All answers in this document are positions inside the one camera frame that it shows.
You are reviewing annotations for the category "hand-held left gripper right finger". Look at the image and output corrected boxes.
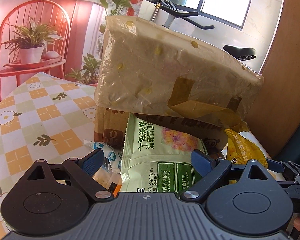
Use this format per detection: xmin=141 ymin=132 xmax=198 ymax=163
xmin=179 ymin=149 xmax=275 ymax=203

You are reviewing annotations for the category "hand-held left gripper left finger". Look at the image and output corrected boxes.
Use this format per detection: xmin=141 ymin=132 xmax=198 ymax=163
xmin=26 ymin=148 xmax=115 ymax=202

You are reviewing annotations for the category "green snack packet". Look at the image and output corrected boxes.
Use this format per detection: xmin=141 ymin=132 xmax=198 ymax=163
xmin=120 ymin=116 xmax=210 ymax=195

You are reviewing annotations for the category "plastic-wrapped cardboard box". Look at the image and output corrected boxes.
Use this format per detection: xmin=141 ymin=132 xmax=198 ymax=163
xmin=94 ymin=15 xmax=264 ymax=130

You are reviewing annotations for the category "white blue snack packet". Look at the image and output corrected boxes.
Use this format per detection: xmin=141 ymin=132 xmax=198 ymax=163
xmin=84 ymin=140 xmax=123 ymax=174

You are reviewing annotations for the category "beige orange snack packet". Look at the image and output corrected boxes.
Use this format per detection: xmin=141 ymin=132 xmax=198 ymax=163
xmin=94 ymin=170 xmax=123 ymax=197

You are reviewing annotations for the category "dark teal panel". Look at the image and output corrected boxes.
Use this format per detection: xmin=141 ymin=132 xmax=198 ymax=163
xmin=272 ymin=115 xmax=300 ymax=165

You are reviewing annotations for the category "large brown snack bag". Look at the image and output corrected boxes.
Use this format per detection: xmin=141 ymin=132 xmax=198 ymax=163
xmin=94 ymin=106 xmax=228 ymax=160

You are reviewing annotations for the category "yellow snack packet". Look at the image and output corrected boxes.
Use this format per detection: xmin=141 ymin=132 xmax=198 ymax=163
xmin=224 ymin=127 xmax=269 ymax=170

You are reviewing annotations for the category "checkered floral tablecloth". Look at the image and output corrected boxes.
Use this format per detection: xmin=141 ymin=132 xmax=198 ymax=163
xmin=0 ymin=72 xmax=103 ymax=238

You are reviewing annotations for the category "wooden panel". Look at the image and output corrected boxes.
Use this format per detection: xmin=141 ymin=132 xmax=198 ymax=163
xmin=261 ymin=0 xmax=300 ymax=160

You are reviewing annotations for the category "black exercise bike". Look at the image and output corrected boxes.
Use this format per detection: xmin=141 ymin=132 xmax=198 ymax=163
xmin=150 ymin=0 xmax=258 ymax=62

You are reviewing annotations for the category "printed wall backdrop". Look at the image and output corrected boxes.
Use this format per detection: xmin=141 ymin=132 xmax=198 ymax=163
xmin=0 ymin=0 xmax=145 ymax=110

